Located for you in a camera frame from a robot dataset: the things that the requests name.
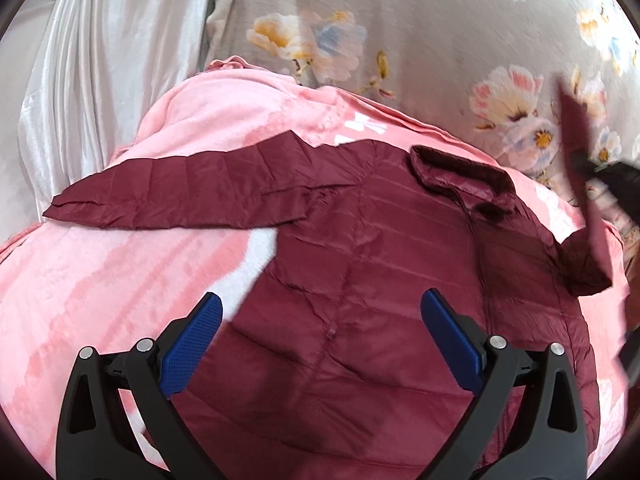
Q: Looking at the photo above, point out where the grey floral curtain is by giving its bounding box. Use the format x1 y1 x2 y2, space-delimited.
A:
207 0 639 200

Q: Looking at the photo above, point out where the maroon puffer jacket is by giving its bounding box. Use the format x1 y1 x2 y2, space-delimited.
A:
47 131 612 479

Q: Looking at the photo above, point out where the white satin curtain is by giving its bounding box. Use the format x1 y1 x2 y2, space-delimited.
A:
1 0 214 238

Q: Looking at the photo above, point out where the pink fleece blanket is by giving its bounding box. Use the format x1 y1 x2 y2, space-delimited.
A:
0 57 633 480

